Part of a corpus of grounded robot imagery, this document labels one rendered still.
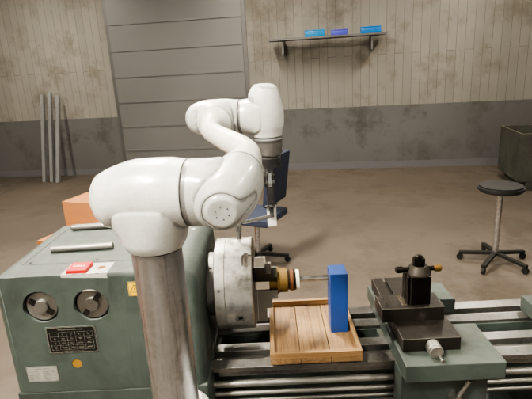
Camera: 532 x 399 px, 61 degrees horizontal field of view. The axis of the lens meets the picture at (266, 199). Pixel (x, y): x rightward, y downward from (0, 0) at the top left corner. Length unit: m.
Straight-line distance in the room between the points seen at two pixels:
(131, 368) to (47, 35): 8.55
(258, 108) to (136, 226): 0.61
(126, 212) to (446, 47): 7.84
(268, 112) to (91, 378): 0.98
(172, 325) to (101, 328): 0.55
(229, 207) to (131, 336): 0.79
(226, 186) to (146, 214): 0.16
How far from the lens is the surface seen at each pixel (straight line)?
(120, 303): 1.43
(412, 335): 1.55
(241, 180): 0.81
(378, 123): 8.32
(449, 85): 8.49
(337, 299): 1.63
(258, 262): 1.50
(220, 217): 0.79
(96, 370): 1.58
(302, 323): 1.74
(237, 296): 1.48
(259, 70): 8.31
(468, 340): 1.66
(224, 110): 1.33
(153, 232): 0.86
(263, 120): 1.34
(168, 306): 0.95
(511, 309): 2.05
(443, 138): 8.55
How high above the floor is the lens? 1.79
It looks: 16 degrees down
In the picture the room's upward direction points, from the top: 3 degrees counter-clockwise
